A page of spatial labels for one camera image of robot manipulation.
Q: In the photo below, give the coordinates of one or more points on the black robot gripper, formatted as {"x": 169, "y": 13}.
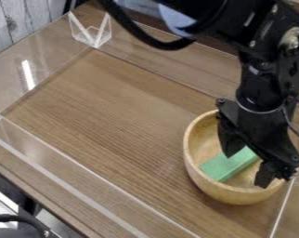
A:
{"x": 262, "y": 131}

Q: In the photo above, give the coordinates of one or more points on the green rectangular block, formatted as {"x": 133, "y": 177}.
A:
{"x": 221, "y": 168}

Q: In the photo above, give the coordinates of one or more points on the light wooden bowl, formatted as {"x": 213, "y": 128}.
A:
{"x": 201, "y": 145}

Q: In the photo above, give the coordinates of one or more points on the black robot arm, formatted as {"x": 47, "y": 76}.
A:
{"x": 262, "y": 29}

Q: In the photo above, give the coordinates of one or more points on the clear acrylic enclosure wall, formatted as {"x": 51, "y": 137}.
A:
{"x": 92, "y": 127}

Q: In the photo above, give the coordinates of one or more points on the clear acrylic corner bracket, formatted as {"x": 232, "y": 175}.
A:
{"x": 92, "y": 36}

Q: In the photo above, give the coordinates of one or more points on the black metal table bracket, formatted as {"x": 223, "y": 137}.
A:
{"x": 32, "y": 226}

